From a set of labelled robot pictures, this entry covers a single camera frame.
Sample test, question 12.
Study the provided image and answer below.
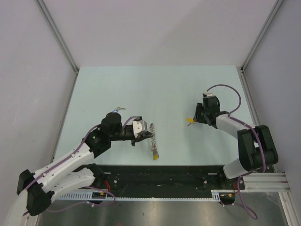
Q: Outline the grey slotted cable duct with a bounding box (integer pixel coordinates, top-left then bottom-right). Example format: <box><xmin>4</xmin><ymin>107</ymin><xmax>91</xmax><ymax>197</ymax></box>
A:
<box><xmin>58</xmin><ymin>190</ymin><xmax>234</xmax><ymax>202</ymax></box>

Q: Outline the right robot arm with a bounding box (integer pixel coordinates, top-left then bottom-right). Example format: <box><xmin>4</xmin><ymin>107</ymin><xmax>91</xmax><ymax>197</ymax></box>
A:
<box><xmin>193</xmin><ymin>94</ymin><xmax>279</xmax><ymax>189</ymax></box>

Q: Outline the metal keyring disc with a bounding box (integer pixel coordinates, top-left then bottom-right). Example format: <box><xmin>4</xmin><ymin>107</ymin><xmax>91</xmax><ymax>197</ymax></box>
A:
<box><xmin>150</xmin><ymin>123</ymin><xmax>157</xmax><ymax>155</ymax></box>

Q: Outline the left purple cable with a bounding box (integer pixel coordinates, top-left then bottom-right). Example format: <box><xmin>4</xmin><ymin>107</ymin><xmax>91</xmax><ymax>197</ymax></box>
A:
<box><xmin>22</xmin><ymin>115</ymin><xmax>137</xmax><ymax>217</ymax></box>

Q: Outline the yellow tag key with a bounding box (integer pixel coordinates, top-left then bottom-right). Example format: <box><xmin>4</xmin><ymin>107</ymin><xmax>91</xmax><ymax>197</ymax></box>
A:
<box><xmin>186</xmin><ymin>118</ymin><xmax>196</xmax><ymax>126</ymax></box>

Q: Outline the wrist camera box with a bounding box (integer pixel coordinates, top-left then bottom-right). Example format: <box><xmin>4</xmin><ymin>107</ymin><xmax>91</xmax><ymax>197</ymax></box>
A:
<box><xmin>132</xmin><ymin>116</ymin><xmax>147</xmax><ymax>135</ymax></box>
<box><xmin>202</xmin><ymin>90</ymin><xmax>215</xmax><ymax>98</ymax></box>

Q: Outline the blue tag key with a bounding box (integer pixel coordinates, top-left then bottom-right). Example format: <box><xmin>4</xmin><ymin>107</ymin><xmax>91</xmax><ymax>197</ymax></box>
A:
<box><xmin>112</xmin><ymin>106</ymin><xmax>125</xmax><ymax>113</ymax></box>

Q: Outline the aluminium frame post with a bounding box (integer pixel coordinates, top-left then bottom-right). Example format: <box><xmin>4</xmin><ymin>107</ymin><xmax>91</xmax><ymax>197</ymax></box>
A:
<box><xmin>241</xmin><ymin>0</ymin><xmax>285</xmax><ymax>71</ymax></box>
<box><xmin>35</xmin><ymin>0</ymin><xmax>79</xmax><ymax>73</ymax></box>

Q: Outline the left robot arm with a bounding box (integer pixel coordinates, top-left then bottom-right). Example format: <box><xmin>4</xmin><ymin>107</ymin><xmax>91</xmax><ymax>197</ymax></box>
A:
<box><xmin>16</xmin><ymin>112</ymin><xmax>154</xmax><ymax>216</ymax></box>

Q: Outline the right aluminium frame post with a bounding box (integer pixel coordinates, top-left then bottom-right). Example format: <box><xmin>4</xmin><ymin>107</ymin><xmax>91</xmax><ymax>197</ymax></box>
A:
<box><xmin>241</xmin><ymin>0</ymin><xmax>285</xmax><ymax>71</ymax></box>

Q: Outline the left aluminium frame post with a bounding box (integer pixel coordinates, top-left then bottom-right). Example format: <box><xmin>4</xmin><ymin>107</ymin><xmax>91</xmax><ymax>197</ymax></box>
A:
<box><xmin>35</xmin><ymin>0</ymin><xmax>79</xmax><ymax>73</ymax></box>

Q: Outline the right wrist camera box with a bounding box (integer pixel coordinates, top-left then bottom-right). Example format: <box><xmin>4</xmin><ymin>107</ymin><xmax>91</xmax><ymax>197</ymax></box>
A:
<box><xmin>202</xmin><ymin>90</ymin><xmax>215</xmax><ymax>98</ymax></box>

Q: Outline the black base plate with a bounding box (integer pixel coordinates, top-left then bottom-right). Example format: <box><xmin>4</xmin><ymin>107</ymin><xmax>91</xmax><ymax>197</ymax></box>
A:
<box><xmin>92</xmin><ymin>165</ymin><xmax>245</xmax><ymax>198</ymax></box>

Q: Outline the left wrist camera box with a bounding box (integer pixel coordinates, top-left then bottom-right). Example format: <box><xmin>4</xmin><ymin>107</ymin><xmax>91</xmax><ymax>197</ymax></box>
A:
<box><xmin>132</xmin><ymin>116</ymin><xmax>147</xmax><ymax>135</ymax></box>

